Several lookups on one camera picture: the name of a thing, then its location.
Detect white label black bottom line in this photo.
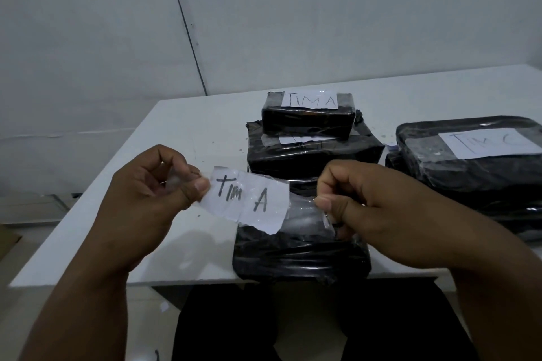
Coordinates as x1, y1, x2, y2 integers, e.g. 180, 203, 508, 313
260, 133, 340, 147

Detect brown cardboard sheet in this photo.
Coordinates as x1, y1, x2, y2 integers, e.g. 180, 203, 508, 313
0, 224, 23, 262

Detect person's dark trousers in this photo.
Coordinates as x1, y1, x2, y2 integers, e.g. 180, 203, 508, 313
171, 279, 482, 361

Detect small lumpy black package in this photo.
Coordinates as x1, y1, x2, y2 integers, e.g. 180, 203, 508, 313
261, 90, 357, 141

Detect large black package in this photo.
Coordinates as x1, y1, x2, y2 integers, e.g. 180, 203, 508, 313
384, 150, 542, 235

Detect person's right hand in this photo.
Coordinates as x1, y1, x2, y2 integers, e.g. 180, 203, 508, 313
314, 160, 460, 272

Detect grey metal frame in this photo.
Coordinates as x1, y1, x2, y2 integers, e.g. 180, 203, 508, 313
50, 192, 84, 212

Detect black tray container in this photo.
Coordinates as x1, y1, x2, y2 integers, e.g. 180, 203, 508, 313
231, 177, 373, 284

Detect person's left hand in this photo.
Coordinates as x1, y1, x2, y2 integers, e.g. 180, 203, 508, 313
74, 144, 211, 285

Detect white label thin writing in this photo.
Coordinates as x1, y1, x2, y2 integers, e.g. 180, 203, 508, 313
438, 127, 542, 160
281, 89, 340, 111

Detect rounded black package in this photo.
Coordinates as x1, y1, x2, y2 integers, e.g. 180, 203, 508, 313
395, 116, 542, 201

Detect thin black wall cable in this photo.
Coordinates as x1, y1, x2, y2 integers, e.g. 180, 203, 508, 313
162, 0, 209, 96

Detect thick black package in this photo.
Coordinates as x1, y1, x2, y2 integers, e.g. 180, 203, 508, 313
287, 177, 324, 200

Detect white label small writing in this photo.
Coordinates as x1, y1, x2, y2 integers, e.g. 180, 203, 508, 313
163, 165, 336, 236

